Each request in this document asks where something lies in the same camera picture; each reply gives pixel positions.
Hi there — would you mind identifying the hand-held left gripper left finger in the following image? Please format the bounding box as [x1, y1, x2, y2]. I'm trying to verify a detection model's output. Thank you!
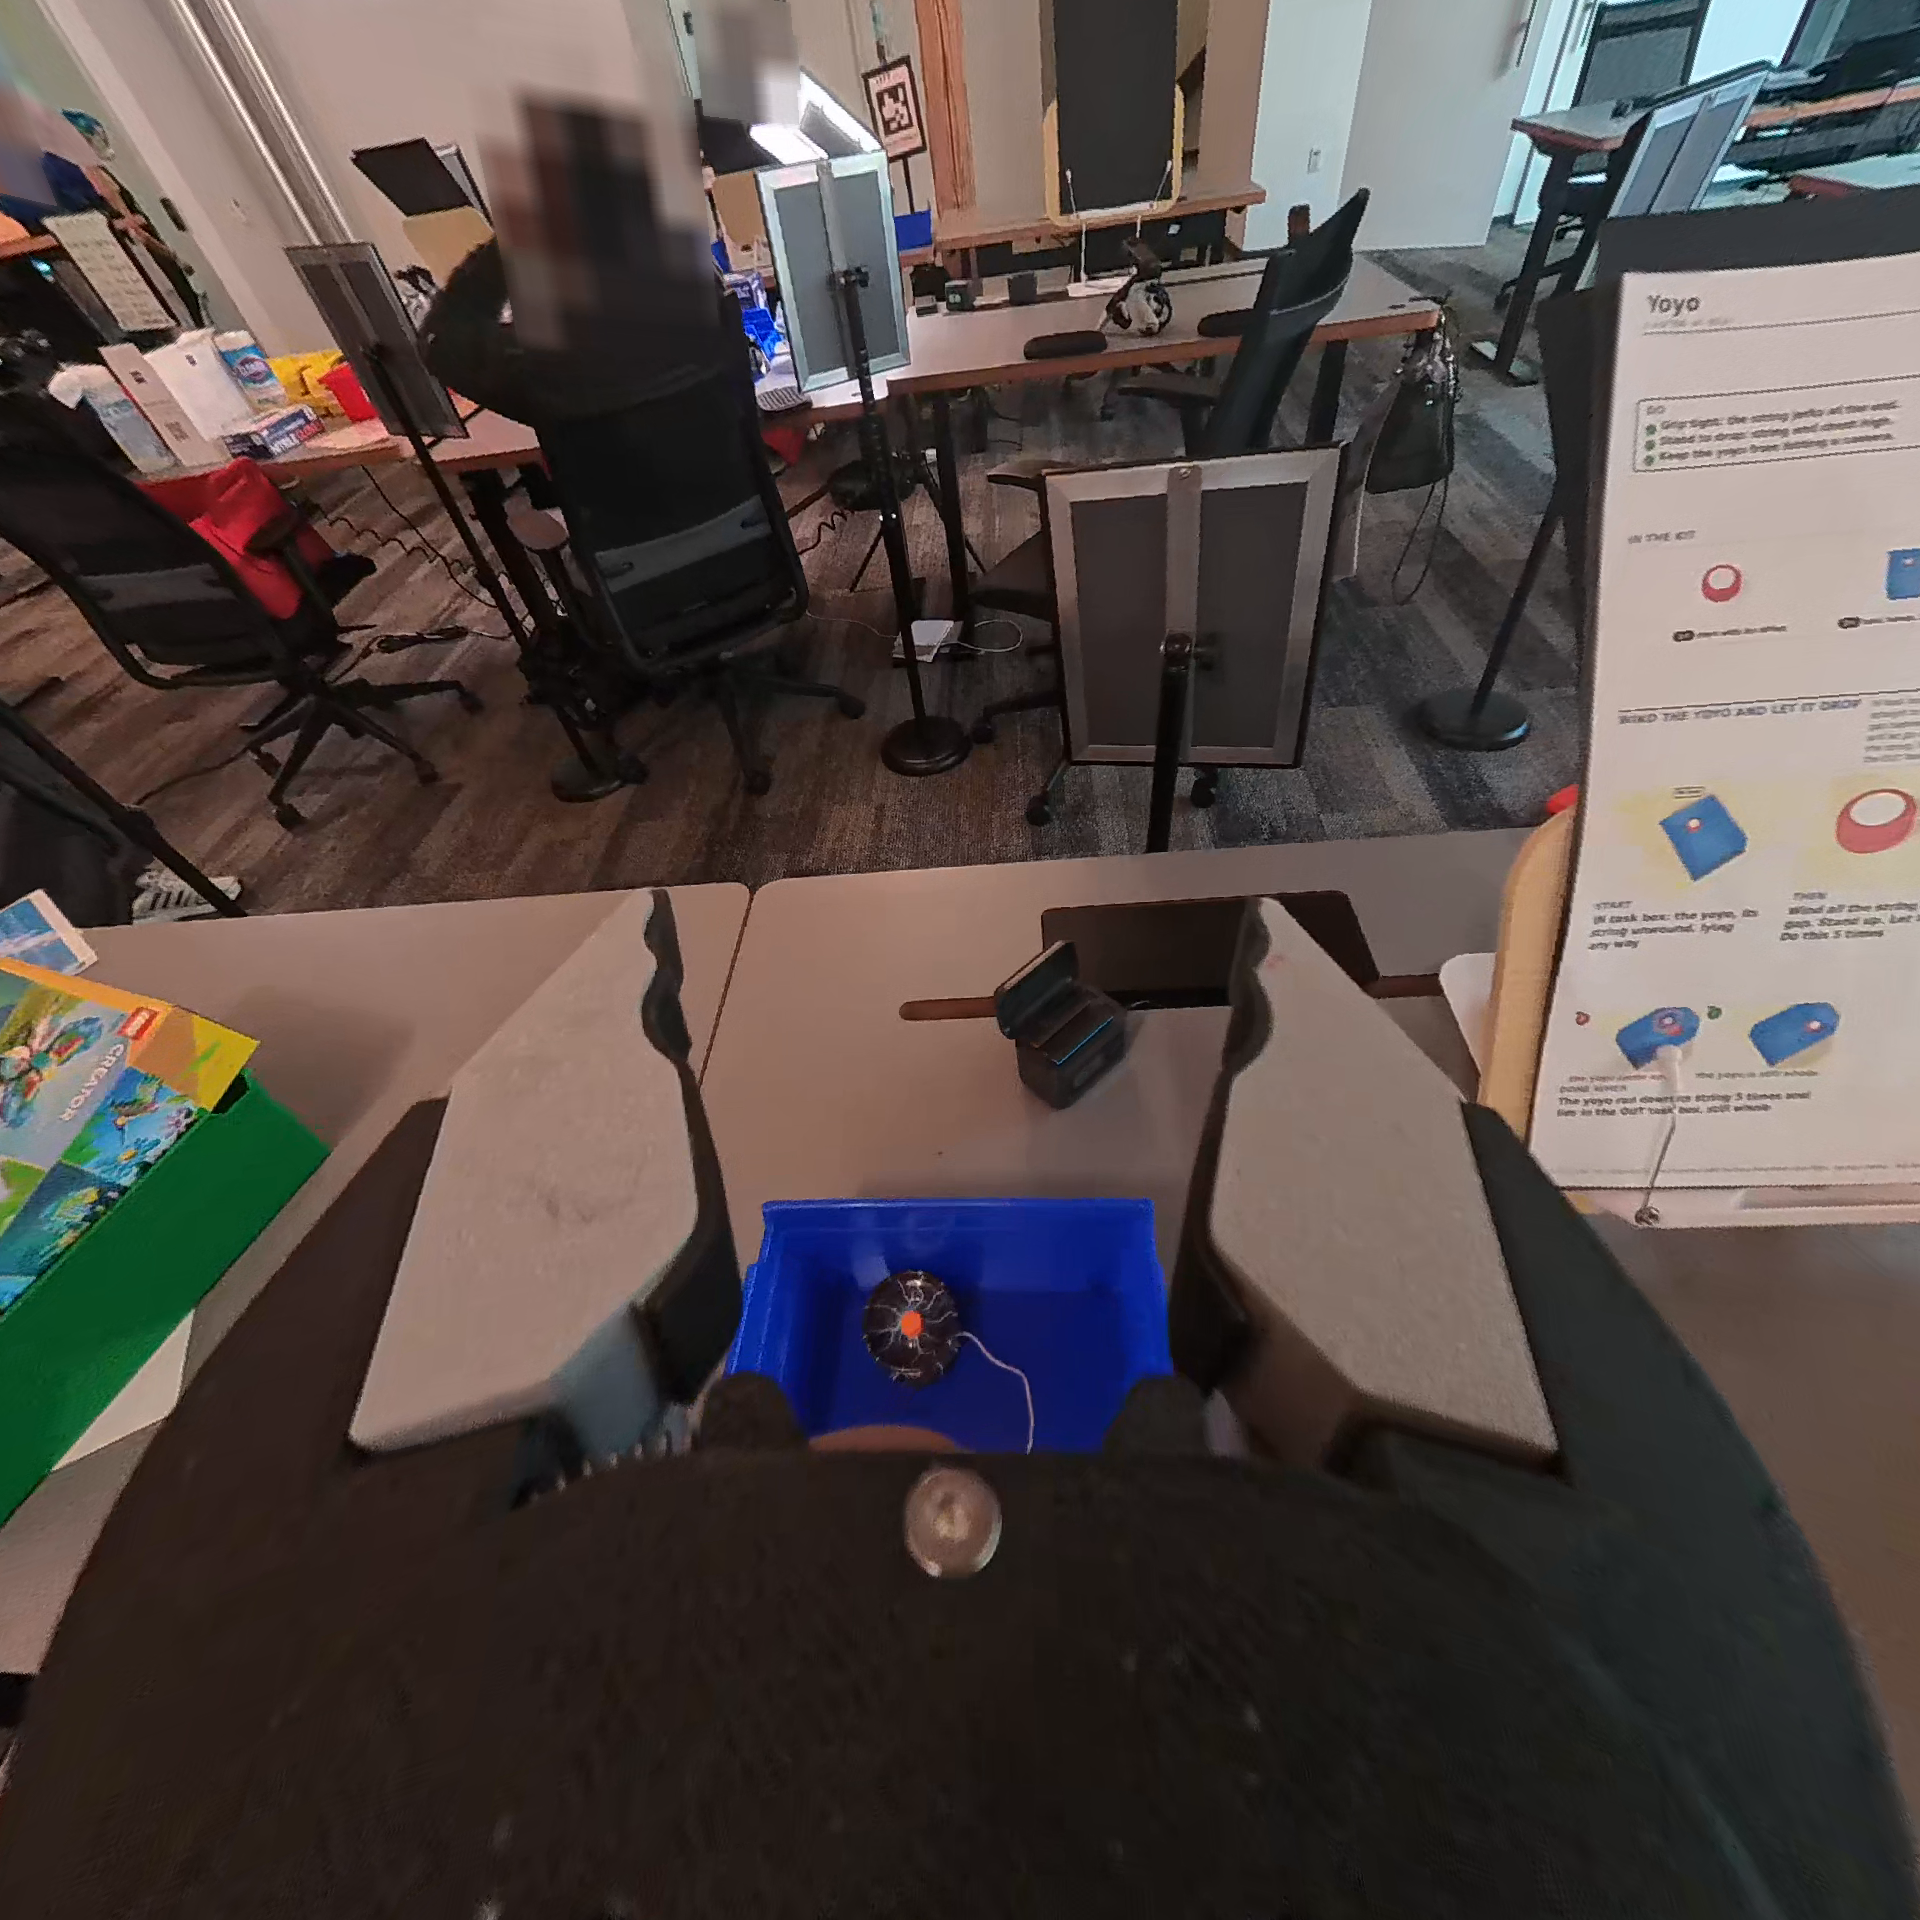
[347, 887, 747, 1507]

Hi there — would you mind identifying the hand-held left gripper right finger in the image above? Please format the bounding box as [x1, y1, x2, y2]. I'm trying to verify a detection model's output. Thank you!
[1167, 897, 1562, 1471]

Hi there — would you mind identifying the blue plastic bin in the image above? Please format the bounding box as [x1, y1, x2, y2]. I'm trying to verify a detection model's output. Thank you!
[724, 1197, 1177, 1456]

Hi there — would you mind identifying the dark marbled yoyo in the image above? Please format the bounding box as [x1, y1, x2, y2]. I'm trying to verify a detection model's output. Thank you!
[862, 1267, 1038, 1455]

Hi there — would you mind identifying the black charging case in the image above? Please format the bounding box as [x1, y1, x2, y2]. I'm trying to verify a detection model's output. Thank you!
[993, 939, 1130, 1113]

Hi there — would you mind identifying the green cardboard box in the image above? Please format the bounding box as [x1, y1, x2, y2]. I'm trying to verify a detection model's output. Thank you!
[0, 1073, 331, 1525]

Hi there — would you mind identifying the colourful toy box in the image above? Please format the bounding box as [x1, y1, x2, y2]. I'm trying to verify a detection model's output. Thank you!
[0, 960, 261, 1322]

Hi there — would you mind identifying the black floor stand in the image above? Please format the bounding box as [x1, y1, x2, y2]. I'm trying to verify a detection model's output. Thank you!
[1417, 503, 1567, 753]

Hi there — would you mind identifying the blue white booklet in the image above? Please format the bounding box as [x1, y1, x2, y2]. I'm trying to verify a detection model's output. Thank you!
[0, 892, 99, 976]

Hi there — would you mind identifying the light panel on stand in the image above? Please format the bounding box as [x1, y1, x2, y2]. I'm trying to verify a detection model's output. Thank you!
[754, 152, 972, 777]
[1604, 66, 1772, 227]
[1026, 447, 1346, 856]
[286, 240, 647, 800]

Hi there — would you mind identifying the black office chair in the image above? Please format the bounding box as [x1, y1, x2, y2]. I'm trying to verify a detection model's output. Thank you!
[0, 394, 483, 827]
[525, 293, 865, 799]
[989, 187, 1374, 601]

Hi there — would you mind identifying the printed instruction sheet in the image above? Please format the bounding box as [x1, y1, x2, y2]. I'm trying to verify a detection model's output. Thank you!
[1529, 257, 1920, 1193]

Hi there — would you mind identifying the red cloth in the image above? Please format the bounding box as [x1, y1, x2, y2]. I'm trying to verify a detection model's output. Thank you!
[151, 457, 378, 601]

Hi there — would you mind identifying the black handbag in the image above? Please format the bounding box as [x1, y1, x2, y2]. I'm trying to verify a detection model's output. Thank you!
[1365, 307, 1460, 496]

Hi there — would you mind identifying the white cardboard box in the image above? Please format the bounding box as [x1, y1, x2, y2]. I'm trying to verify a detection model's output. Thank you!
[103, 335, 249, 467]

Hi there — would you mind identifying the grey desk with wooden edge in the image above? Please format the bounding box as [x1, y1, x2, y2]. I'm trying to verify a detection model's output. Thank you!
[885, 257, 1449, 601]

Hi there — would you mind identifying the black board with yellow frame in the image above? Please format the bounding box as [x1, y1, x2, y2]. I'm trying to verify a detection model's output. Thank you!
[1045, 0, 1186, 227]

